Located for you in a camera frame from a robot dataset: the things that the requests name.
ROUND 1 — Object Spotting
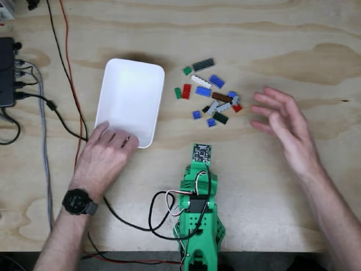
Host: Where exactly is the thin red wire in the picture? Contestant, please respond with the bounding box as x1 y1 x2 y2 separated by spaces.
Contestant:
59 0 183 266

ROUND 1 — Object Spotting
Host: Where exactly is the black wristwatch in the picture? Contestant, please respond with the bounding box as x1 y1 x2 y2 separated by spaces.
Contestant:
61 188 99 217

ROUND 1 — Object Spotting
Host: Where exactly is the person's right hand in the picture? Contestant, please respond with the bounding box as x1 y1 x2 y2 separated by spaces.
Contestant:
249 86 325 178

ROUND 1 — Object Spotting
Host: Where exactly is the long dark grey lego brick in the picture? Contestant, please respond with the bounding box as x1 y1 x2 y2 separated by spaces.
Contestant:
192 58 215 72

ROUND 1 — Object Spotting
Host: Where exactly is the long white lego brick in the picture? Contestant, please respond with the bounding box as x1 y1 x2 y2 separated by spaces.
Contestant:
190 75 212 88

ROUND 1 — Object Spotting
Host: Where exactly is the black looped cable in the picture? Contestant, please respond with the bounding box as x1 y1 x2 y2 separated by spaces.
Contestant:
0 108 22 146

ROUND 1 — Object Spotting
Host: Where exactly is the dark green lego brick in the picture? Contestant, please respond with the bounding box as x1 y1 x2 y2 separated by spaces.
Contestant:
212 112 230 124

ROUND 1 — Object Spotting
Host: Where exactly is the person's left hand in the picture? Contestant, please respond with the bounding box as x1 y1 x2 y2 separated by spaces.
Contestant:
73 120 139 203

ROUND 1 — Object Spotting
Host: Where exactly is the thick black camera cable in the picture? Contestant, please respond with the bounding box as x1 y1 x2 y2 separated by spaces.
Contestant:
14 91 215 241

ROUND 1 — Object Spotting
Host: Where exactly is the thin black wire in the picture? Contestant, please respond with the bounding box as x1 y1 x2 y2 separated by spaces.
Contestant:
46 0 181 265

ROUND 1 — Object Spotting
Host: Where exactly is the white device box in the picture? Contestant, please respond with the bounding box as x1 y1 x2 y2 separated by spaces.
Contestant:
0 0 15 20

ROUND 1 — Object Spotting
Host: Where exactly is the grey braided cable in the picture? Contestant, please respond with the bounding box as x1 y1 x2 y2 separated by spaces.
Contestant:
15 59 54 232

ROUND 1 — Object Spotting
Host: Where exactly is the black usb hub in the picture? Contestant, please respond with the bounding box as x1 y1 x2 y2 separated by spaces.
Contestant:
0 37 16 108

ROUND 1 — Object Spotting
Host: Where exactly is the black camera circuit board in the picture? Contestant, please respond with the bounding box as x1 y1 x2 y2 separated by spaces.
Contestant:
192 143 213 165

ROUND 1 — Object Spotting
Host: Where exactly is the white plastic bin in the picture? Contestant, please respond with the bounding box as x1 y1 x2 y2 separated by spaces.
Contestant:
94 58 166 150

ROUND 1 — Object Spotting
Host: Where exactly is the long brown lego brick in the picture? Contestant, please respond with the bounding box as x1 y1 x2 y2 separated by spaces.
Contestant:
211 91 234 103

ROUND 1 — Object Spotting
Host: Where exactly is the white red servo wire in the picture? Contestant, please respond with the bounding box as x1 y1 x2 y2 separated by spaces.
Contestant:
165 171 215 220

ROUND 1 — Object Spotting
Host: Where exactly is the blue hollow lego brick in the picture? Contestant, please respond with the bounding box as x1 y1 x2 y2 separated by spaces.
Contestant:
208 74 226 89

